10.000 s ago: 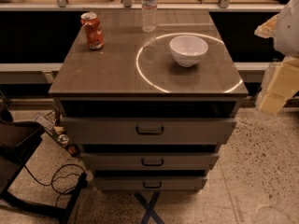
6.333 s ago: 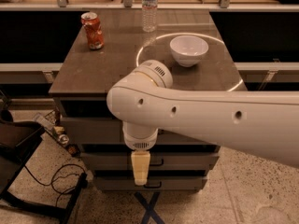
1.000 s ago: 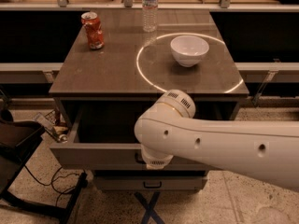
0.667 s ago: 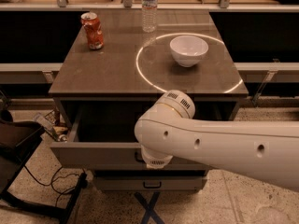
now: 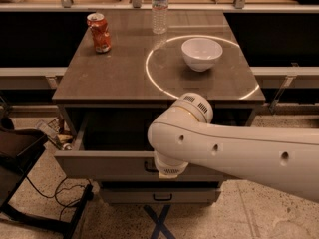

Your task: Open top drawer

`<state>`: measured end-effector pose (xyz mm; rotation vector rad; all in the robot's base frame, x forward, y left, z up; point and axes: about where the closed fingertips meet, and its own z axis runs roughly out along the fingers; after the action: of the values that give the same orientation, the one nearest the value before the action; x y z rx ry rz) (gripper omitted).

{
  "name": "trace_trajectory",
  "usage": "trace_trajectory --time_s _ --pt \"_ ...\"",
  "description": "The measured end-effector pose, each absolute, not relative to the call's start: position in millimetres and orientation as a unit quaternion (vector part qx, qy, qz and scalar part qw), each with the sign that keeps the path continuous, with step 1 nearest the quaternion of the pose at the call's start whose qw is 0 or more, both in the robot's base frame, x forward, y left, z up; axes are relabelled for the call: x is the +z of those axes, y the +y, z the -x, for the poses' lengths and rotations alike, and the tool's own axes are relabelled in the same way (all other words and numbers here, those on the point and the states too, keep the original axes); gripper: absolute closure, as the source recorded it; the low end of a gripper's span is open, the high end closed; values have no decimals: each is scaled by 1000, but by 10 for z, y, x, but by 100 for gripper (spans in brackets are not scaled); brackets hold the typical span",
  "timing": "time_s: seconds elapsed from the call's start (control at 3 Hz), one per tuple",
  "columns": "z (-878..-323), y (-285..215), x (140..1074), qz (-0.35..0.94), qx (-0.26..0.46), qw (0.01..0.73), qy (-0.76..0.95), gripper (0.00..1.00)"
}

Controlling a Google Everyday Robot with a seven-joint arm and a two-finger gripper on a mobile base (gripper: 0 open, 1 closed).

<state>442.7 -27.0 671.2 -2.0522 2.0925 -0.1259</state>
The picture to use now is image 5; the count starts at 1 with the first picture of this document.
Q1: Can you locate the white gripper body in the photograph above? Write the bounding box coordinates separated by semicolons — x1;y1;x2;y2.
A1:
154;151;188;176

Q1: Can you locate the grey top drawer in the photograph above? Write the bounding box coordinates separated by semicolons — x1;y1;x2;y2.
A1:
54;112;240;183

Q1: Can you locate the grey drawer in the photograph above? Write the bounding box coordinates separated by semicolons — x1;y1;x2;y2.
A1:
100;188;221;204
54;112;240;183

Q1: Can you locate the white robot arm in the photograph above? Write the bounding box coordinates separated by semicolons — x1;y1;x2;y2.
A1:
148;93;319;202

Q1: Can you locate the grey bottom drawer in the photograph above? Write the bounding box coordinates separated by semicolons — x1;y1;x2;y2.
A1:
100;188;221;204

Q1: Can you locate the grey drawer cabinet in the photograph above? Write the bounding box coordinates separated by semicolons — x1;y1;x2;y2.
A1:
53;9;265;193

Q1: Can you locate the blue tape cross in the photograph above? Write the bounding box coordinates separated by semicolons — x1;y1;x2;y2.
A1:
144;205;176;239

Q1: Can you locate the clutter of small floor items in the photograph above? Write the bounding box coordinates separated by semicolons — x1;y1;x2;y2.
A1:
35;118;73;150

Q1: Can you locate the white bowl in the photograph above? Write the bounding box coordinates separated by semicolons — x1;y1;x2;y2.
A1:
181;38;223;72

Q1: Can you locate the black chair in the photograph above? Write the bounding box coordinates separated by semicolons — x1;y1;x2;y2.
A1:
0;117;93;239

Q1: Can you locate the orange soda can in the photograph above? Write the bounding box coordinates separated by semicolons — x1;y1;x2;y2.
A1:
87;13;111;53

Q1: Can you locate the clear plastic water bottle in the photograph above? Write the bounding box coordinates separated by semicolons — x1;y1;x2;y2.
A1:
152;0;168;34

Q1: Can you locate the black cable on floor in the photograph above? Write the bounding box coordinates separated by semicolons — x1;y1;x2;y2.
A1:
25;176;93;221

